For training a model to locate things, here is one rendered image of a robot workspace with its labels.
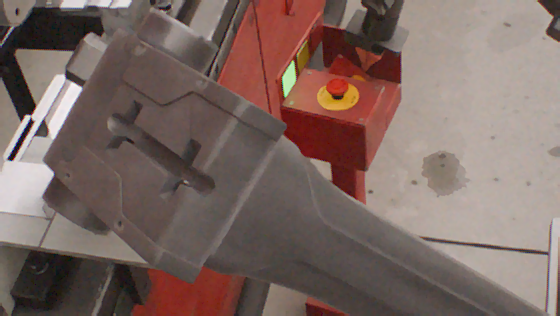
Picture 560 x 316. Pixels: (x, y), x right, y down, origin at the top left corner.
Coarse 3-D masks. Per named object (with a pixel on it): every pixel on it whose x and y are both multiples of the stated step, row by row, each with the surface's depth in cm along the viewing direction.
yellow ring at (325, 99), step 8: (352, 88) 142; (320, 96) 141; (328, 96) 141; (344, 96) 141; (352, 96) 141; (320, 104) 140; (328, 104) 140; (336, 104) 140; (344, 104) 140; (352, 104) 139
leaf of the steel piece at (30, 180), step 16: (0, 176) 105; (16, 176) 105; (32, 176) 105; (48, 176) 104; (0, 192) 103; (16, 192) 103; (32, 192) 103; (0, 208) 101; (16, 208) 101; (32, 208) 101; (48, 208) 99
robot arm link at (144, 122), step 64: (128, 64) 37; (64, 128) 38; (128, 128) 36; (192, 128) 33; (256, 128) 32; (128, 192) 34; (192, 192) 32; (256, 192) 33; (320, 192) 34; (192, 256) 32; (256, 256) 33; (320, 256) 35; (384, 256) 36; (448, 256) 39
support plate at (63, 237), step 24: (48, 144) 109; (0, 216) 101; (24, 216) 100; (0, 240) 98; (24, 240) 98; (48, 240) 97; (72, 240) 97; (96, 240) 97; (120, 240) 96; (144, 264) 94
